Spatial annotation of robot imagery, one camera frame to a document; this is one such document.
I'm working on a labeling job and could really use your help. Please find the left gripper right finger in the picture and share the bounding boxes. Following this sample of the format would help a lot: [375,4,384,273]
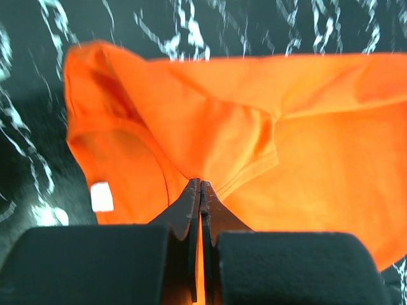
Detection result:
[200,181,392,304]

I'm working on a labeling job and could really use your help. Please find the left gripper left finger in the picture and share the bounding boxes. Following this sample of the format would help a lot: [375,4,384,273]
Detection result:
[1,179,200,304]

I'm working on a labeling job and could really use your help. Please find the orange t shirt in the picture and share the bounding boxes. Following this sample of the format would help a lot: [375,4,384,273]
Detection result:
[62,39,407,302]

